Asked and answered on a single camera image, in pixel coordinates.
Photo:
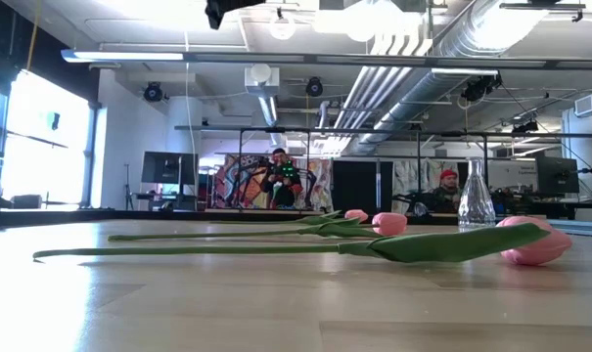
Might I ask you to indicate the white patterned cloth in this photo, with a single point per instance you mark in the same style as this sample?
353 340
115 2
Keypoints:
322 181

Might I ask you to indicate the black partition panel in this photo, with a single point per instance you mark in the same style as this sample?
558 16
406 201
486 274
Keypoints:
359 186

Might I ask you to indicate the silver ventilation duct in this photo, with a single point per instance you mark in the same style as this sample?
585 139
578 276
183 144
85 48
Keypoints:
423 93

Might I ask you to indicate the white ceiling unit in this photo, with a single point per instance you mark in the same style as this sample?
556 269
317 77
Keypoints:
261 80

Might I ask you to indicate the black ceiling camera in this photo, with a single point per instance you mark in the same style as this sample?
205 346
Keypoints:
479 88
525 126

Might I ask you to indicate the black background station frame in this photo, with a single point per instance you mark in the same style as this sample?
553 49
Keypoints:
354 130

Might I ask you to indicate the pink artificial tulip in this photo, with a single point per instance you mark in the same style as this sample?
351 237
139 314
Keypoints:
540 249
391 225
356 214

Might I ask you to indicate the black computer monitor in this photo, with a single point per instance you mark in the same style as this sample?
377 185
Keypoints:
166 167
557 174

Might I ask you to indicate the black aluminium table frame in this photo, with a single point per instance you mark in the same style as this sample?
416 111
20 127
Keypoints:
56 216

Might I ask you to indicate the black ceiling speaker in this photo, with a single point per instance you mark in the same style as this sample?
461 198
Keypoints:
314 87
153 92

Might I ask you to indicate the large bright window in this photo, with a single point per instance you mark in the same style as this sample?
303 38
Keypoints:
41 146

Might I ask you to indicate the long suspended light bar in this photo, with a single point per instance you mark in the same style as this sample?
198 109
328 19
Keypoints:
325 59

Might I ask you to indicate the colourful patterned tapestry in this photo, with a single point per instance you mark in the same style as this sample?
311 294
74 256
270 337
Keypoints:
227 176

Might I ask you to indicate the white ceiling pipe bundle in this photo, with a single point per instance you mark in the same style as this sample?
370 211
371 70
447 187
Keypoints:
374 83

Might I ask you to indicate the person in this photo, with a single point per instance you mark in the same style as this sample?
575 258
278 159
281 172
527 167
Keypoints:
448 186
278 156

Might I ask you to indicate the clear glass vase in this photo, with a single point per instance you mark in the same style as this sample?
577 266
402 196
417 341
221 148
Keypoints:
476 205

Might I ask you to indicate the grey patterned cloth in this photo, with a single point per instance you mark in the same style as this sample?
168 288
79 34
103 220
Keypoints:
408 173

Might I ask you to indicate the round white ceiling lamp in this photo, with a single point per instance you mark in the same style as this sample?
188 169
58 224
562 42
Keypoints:
282 29

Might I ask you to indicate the black background robot arm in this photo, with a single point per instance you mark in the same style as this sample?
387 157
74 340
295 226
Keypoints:
288 170
413 198

